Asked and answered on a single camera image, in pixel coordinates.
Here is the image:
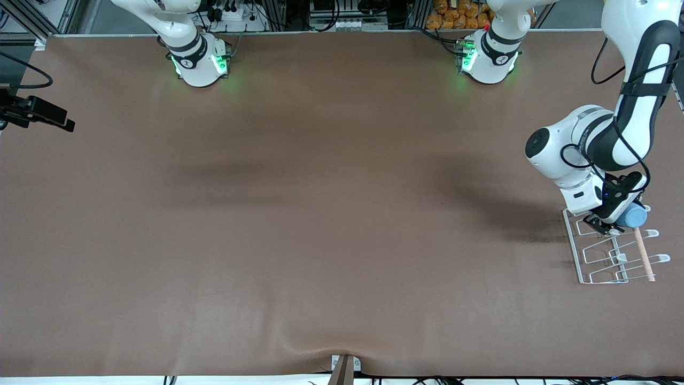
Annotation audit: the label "blue plastic cup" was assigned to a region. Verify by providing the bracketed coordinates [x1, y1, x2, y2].
[617, 203, 649, 228]

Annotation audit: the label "aluminium frame struts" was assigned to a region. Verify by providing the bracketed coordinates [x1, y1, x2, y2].
[0, 0, 81, 44]

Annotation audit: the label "white power strip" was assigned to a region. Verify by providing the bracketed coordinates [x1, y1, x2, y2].
[211, 4, 268, 33]

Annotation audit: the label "table edge clamp bracket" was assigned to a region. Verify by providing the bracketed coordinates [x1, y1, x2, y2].
[327, 354, 362, 385]

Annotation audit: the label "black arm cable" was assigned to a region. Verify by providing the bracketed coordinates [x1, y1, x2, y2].
[0, 51, 54, 90]
[560, 35, 651, 199]

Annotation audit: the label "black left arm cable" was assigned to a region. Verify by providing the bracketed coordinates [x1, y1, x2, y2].
[560, 35, 651, 199]

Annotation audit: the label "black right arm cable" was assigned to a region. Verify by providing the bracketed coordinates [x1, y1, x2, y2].
[0, 51, 54, 90]

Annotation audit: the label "orange snack packets pile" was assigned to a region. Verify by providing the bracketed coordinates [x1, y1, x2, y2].
[426, 0, 495, 30]

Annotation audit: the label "aluminium frame post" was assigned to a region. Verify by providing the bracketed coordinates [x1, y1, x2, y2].
[267, 0, 292, 32]
[406, 0, 431, 30]

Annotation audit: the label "white wire rack, wooden rod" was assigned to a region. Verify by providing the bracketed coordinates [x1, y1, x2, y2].
[562, 206, 671, 284]

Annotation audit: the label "white terminal block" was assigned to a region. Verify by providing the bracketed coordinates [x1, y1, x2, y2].
[334, 19, 375, 32]

